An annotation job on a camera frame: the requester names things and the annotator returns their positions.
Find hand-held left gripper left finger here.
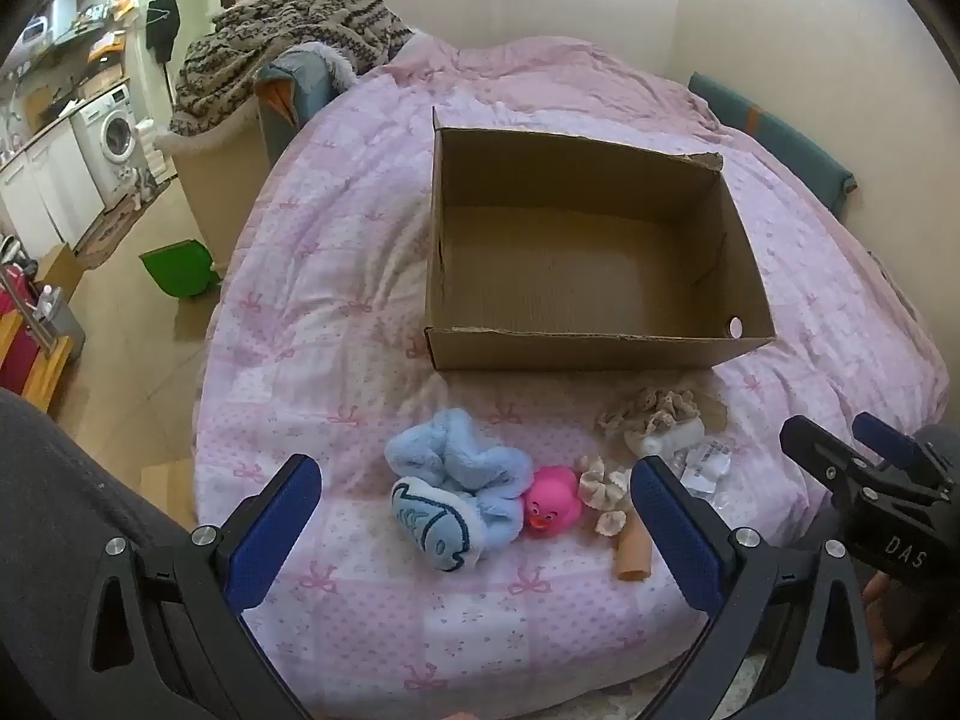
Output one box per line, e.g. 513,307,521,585
79,454,323,720

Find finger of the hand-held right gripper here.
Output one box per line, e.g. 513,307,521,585
853,411,947,496
780,415,863,502

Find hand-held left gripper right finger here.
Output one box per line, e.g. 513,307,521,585
630,456,878,720

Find clear plastic packet white roll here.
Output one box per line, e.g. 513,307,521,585
626,420,740,502

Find pink rubber duck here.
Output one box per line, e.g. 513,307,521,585
523,465,582,539

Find brown frilly fluffy sock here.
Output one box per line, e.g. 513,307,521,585
596,388,702,436

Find light blue fluffy slipper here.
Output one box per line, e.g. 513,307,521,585
384,408,535,577

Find brown cardboard box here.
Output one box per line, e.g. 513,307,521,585
424,106,777,372

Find person's right hand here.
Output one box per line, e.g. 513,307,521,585
861,570,912,695

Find wooden chair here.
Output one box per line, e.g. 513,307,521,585
0,307,76,413

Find green dustpan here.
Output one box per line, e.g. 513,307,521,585
139,238,222,299

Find pink bow-print blanket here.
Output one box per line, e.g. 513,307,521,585
191,34,950,720

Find teal cushion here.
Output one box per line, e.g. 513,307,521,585
686,73,857,220

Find metal railing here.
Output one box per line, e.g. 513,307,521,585
0,270,65,361

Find patterned floor mat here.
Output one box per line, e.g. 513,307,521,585
75,191,164,271

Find beige armchair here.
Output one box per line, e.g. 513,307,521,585
155,101,272,271

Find white kitchen cabinets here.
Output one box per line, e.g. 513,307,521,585
0,116,106,242

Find white washing machine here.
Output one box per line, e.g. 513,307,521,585
71,84,143,188

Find blue fur-lined denim jacket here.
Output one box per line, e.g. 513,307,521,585
255,43,357,158

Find brown patterned knit blanket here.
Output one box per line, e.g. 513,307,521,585
171,0,415,137

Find black hanging garment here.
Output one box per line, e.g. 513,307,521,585
145,0,182,61

